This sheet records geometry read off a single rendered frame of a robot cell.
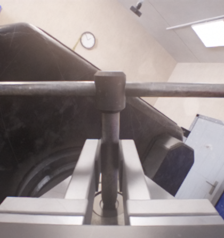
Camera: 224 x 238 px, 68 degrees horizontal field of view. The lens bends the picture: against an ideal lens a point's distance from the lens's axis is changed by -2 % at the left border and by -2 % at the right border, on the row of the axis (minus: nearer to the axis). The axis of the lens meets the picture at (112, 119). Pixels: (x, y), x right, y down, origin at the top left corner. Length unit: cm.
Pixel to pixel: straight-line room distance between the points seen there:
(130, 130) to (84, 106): 12
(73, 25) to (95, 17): 48
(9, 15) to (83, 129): 343
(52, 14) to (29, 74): 346
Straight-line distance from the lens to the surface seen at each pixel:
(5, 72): 29
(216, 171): 343
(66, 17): 378
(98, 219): 18
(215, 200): 337
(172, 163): 41
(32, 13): 370
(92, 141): 15
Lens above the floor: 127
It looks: 1 degrees down
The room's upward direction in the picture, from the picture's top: 29 degrees clockwise
